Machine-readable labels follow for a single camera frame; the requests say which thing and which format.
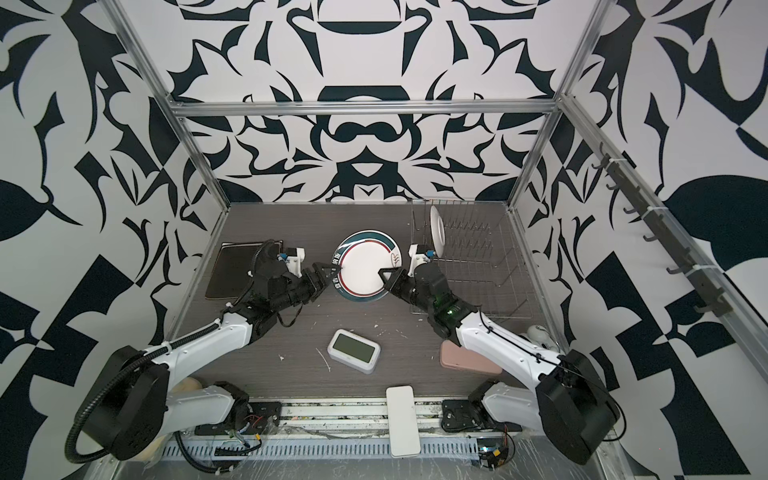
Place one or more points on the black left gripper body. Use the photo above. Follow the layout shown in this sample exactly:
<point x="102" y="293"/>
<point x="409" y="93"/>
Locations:
<point x="298" y="290"/>

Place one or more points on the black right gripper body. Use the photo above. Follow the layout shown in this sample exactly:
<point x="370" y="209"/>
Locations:
<point x="410" y="289"/>

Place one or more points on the small white round plate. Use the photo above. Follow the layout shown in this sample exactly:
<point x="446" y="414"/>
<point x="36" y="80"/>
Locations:
<point x="359" y="258"/>

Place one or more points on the black square plate gold rim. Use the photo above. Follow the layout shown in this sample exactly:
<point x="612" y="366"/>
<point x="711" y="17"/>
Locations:
<point x="229" y="277"/>

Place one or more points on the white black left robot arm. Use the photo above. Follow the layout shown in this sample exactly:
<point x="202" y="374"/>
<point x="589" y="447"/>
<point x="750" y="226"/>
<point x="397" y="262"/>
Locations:
<point x="133" y="400"/>

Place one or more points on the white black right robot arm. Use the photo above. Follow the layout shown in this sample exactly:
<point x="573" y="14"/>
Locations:
<point x="566" y="400"/>

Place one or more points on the pink flat case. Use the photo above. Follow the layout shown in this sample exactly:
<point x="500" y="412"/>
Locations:
<point x="454" y="357"/>

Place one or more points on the white digital clock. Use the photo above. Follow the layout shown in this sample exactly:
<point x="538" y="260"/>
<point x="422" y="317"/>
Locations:
<point x="354" y="351"/>

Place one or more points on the white rectangular box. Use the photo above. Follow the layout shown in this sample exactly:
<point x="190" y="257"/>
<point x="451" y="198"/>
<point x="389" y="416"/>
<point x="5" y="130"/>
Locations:
<point x="402" y="422"/>

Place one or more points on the small circuit board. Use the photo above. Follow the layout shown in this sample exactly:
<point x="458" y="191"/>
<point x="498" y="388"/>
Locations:
<point x="495" y="452"/>

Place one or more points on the beige foam roll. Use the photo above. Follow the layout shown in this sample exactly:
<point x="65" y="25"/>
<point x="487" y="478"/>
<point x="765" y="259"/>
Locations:
<point x="152" y="453"/>

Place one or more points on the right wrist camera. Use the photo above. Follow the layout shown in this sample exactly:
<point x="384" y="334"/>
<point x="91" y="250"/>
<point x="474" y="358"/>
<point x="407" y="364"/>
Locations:
<point x="419" y="254"/>

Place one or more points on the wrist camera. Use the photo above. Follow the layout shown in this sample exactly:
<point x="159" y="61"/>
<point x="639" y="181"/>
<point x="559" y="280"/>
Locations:
<point x="419" y="254"/>
<point x="293" y="258"/>

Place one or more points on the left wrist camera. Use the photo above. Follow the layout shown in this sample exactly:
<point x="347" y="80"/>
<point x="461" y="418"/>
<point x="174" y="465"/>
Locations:
<point x="293" y="258"/>

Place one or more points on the chrome wire dish rack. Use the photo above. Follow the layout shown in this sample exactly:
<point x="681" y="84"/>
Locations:
<point x="482" y="258"/>

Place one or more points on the black wall hook rail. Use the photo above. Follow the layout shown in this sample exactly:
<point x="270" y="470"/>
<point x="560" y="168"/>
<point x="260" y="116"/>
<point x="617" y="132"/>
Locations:
<point x="666" y="230"/>

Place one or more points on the aluminium cage frame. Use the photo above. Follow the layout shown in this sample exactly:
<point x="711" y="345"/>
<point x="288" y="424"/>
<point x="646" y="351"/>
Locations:
<point x="385" y="103"/>

